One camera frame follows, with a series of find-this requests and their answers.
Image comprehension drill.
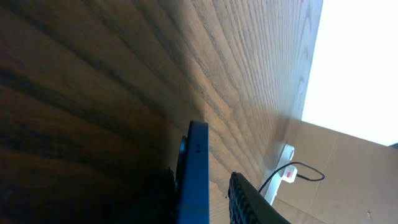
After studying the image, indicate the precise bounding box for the white USB charger plug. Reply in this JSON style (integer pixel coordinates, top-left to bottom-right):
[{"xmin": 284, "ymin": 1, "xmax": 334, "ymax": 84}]
[{"xmin": 282, "ymin": 165, "xmax": 297, "ymax": 184}]

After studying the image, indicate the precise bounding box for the blue Galaxy smartphone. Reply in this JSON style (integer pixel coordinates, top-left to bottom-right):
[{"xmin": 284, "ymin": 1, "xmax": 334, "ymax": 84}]
[{"xmin": 175, "ymin": 121, "xmax": 210, "ymax": 224}]

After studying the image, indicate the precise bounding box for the white power strip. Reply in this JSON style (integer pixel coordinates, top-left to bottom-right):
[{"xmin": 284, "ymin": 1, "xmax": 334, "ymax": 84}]
[{"xmin": 261, "ymin": 144, "xmax": 295, "ymax": 205}]

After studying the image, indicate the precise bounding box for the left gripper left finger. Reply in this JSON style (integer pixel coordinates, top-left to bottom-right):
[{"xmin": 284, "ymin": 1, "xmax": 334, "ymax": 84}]
[{"xmin": 124, "ymin": 168, "xmax": 175, "ymax": 224}]

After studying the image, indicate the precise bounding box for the brown cardboard panel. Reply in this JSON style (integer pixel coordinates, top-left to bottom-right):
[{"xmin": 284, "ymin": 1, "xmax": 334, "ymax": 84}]
[{"xmin": 273, "ymin": 120, "xmax": 397, "ymax": 223}]

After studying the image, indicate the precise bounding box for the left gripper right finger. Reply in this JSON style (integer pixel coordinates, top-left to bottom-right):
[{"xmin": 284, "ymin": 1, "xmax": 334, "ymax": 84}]
[{"xmin": 228, "ymin": 172, "xmax": 290, "ymax": 224}]

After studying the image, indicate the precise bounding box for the black USB charging cable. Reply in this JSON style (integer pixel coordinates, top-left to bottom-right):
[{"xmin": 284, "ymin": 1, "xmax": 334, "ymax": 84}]
[{"xmin": 257, "ymin": 161, "xmax": 326, "ymax": 194}]

